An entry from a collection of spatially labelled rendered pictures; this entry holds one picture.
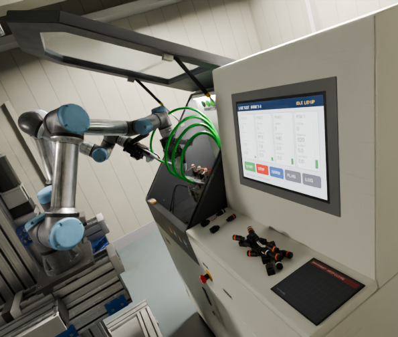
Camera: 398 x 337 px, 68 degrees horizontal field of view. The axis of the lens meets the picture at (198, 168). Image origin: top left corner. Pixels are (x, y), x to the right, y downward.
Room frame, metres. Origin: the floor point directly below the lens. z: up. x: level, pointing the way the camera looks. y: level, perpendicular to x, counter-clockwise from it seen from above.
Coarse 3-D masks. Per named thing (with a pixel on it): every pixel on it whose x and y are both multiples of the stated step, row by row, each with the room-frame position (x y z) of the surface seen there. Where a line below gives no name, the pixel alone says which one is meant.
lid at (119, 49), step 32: (32, 32) 1.24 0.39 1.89; (64, 32) 1.23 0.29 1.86; (96, 32) 1.12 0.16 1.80; (128, 32) 1.15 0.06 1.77; (64, 64) 1.75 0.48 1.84; (96, 64) 1.71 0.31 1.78; (128, 64) 1.58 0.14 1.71; (160, 64) 1.48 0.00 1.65; (192, 64) 1.38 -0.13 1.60; (224, 64) 1.26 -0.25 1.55
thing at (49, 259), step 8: (72, 248) 1.12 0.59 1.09; (48, 256) 1.07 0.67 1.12; (56, 256) 1.07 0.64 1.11; (64, 256) 1.08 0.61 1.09; (72, 256) 1.10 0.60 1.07; (80, 256) 1.12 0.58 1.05; (48, 264) 1.08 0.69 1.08; (56, 264) 1.06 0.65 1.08; (64, 264) 1.06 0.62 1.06; (72, 264) 1.07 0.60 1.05; (48, 272) 1.06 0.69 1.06; (56, 272) 1.05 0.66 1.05
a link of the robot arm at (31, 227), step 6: (42, 216) 1.09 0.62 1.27; (30, 222) 1.08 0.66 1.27; (36, 222) 1.07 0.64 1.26; (42, 222) 1.07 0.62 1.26; (30, 228) 1.07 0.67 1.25; (36, 228) 1.06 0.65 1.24; (30, 234) 1.08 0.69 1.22; (36, 234) 1.05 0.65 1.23; (36, 240) 1.06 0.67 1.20; (36, 246) 1.09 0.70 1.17; (42, 246) 1.07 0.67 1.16; (42, 252) 1.08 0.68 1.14
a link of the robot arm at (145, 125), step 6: (150, 114) 1.49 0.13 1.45; (156, 114) 1.48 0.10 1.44; (138, 120) 1.42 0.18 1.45; (144, 120) 1.42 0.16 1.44; (150, 120) 1.43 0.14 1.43; (156, 120) 1.45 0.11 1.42; (132, 126) 1.49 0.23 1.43; (138, 126) 1.42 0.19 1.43; (144, 126) 1.40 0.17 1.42; (150, 126) 1.42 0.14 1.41; (156, 126) 1.45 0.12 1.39; (138, 132) 1.43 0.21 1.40; (144, 132) 1.41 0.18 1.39
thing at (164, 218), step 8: (152, 208) 1.68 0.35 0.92; (160, 208) 1.55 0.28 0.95; (160, 216) 1.54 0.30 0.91; (168, 216) 1.41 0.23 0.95; (176, 216) 1.38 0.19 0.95; (160, 224) 1.65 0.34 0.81; (168, 224) 1.42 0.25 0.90; (176, 224) 1.29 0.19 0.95; (184, 224) 1.26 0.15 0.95; (168, 232) 1.51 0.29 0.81; (176, 232) 1.31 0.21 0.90; (184, 232) 1.18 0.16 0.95; (176, 240) 1.39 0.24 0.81; (184, 248) 1.29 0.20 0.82; (192, 256) 1.19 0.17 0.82
